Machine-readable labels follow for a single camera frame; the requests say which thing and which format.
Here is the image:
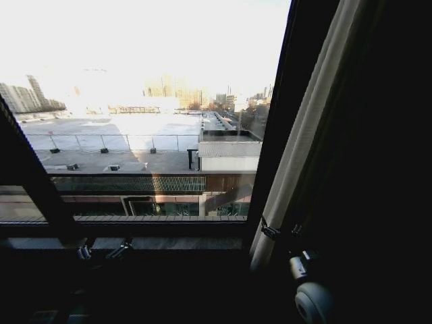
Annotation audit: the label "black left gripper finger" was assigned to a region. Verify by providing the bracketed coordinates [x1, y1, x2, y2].
[76, 238, 97, 262]
[105, 237, 135, 261]

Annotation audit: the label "beige curtain with dark lining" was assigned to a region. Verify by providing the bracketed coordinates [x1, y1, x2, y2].
[248, 0, 432, 324]

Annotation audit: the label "glass facade building outside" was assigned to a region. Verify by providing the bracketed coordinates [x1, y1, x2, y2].
[0, 173, 257, 219]

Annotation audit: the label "white rooftop building outside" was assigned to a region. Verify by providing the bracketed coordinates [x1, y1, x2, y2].
[186, 111, 265, 173]

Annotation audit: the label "rooftop metal railing outside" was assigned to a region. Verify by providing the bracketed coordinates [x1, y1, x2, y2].
[24, 133, 200, 155]

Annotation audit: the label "yellow sunlit buildings outside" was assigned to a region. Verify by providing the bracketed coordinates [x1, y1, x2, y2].
[142, 74, 212, 109]

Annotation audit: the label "grey high-rise buildings outside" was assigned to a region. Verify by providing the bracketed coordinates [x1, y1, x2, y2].
[0, 74, 68, 115]

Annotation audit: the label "dark window frame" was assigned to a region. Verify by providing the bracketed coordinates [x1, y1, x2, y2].
[0, 0, 338, 239]

